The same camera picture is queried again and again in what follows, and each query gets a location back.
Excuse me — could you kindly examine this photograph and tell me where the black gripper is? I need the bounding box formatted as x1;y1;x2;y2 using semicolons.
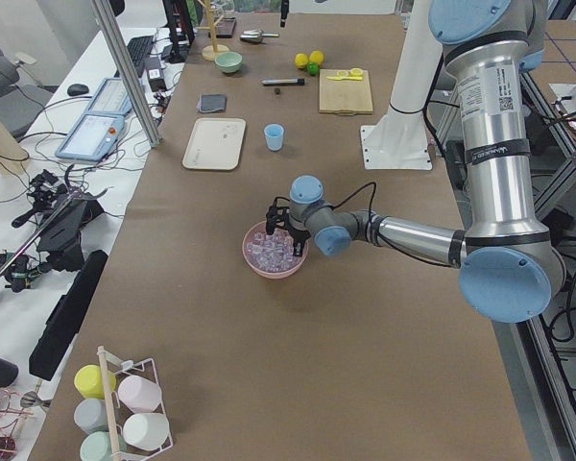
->
288;225;311;256

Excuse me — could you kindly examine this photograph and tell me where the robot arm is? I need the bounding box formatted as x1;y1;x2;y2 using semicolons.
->
266;1;565;323

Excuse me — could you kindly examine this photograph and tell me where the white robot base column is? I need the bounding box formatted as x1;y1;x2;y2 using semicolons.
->
361;0;443;170

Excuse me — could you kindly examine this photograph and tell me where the steel ice scoop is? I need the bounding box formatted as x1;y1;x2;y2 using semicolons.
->
239;30;280;44

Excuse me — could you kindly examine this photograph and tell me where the light blue cup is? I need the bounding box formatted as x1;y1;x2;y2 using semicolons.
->
263;123;285;152

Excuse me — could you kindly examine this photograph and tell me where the pink cup in rack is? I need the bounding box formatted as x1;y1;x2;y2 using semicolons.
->
117;376;162;413

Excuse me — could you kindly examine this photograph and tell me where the white cup in rack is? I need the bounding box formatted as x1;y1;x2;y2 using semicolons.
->
122;413;170;451

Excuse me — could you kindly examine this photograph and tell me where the yellow cup in rack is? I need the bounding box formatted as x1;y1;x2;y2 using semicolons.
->
74;364;105;400

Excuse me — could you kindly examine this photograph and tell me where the grey cup in rack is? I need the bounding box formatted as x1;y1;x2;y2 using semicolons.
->
73;398;108;434

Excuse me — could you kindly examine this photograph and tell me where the mint cup in rack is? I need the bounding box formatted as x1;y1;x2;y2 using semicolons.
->
79;431;112;461

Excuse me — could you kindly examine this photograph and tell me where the pink bowl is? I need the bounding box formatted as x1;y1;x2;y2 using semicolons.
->
241;220;310;280

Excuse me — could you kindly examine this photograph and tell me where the yellow lemon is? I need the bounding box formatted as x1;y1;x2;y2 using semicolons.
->
294;53;309;69
308;50;324;66

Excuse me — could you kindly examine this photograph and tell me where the black glass rack tray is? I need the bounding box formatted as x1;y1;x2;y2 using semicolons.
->
215;17;237;38

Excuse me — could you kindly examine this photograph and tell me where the green lime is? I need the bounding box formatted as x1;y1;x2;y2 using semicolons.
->
307;61;320;77

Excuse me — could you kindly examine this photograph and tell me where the mint green bowl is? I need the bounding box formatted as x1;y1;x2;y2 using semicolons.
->
214;51;243;75

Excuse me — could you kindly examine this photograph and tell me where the wooden mug tree stand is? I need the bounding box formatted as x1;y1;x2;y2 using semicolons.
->
198;0;229;61

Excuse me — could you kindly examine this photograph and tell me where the yellow plastic knife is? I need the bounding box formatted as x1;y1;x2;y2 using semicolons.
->
325;75;364;81

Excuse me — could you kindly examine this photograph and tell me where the lemon slice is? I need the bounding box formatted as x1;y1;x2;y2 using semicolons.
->
349;68;364;77

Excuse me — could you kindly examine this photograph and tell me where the wooden cutting board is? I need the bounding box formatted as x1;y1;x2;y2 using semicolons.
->
319;69;373;115

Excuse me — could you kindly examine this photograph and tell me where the grey folded cloth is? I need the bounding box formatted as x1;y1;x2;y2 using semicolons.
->
197;94;228;113

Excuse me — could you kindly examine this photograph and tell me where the cream rabbit tray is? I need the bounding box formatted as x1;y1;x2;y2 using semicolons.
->
182;117;247;171

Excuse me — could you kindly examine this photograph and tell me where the black keyboard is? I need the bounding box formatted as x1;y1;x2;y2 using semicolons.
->
127;36;154;78

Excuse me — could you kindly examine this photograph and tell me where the far teach pendant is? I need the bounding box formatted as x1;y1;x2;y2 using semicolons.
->
86;78;132;116

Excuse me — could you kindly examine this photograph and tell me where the teach pendant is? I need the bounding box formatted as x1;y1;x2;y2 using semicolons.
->
86;78;132;116
56;113;125;162

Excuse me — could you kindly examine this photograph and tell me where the black computer mouse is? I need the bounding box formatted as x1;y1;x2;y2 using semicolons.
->
66;84;89;97

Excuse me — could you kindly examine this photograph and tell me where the near teach pendant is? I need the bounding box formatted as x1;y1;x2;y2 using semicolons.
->
56;113;125;162

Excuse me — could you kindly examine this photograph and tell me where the black bar device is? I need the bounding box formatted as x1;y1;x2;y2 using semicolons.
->
29;250;108;381

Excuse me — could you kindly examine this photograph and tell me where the aluminium frame post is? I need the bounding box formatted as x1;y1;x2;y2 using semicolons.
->
91;0;161;148

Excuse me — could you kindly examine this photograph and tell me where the white wire cup rack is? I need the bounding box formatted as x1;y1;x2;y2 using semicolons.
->
97;346;174;460

